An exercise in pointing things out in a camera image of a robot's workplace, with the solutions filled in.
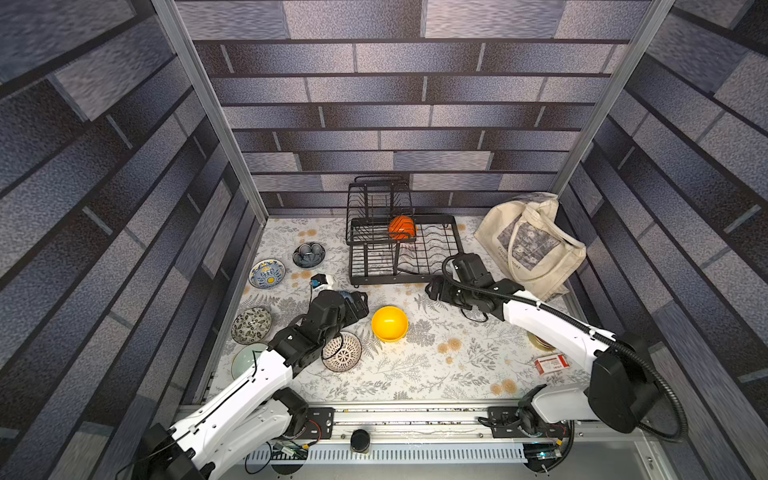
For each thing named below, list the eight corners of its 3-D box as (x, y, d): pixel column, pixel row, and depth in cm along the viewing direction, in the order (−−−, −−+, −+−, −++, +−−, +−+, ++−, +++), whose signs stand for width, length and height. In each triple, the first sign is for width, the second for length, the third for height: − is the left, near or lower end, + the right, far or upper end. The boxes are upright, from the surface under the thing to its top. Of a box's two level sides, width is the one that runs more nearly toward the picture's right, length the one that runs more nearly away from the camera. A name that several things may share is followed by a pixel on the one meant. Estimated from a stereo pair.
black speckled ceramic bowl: (232, 344, 89) (226, 338, 85) (243, 313, 96) (237, 306, 92) (267, 344, 89) (262, 338, 85) (276, 313, 96) (271, 306, 92)
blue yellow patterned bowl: (250, 290, 101) (245, 282, 97) (259, 266, 107) (254, 258, 103) (282, 290, 101) (278, 282, 97) (288, 266, 107) (285, 258, 103)
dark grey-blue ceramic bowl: (295, 270, 106) (291, 261, 102) (299, 251, 112) (296, 242, 107) (323, 270, 106) (321, 261, 102) (326, 251, 112) (324, 242, 107)
